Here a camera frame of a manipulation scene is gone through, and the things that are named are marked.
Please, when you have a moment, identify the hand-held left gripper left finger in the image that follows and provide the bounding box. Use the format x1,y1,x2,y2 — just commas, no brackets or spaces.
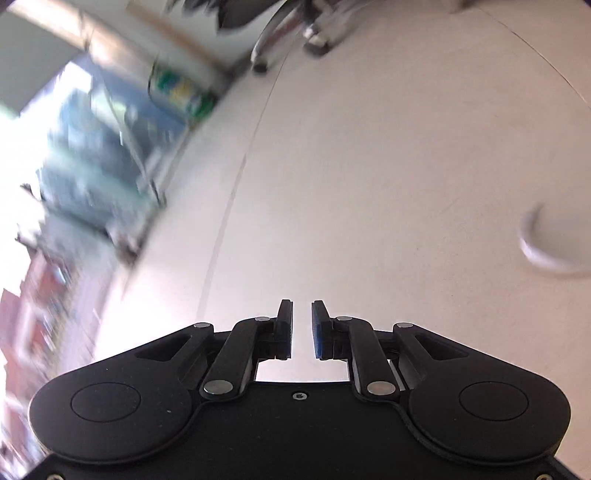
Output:
135,299,293,401

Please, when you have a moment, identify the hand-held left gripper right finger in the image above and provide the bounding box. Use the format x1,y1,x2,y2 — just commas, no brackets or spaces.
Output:
312,301,467,402

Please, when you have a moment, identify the white canvas shoe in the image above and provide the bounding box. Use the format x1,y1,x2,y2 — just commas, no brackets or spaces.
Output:
518,202,591,278

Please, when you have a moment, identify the green fire extinguisher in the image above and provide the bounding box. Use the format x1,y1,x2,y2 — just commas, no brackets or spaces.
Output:
147,60,219,124

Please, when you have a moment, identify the office chair base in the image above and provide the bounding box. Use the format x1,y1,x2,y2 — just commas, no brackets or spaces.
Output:
217,0,356,73

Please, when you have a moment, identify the glass window wall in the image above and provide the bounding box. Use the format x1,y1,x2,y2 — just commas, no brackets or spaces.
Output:
0,60,190,264

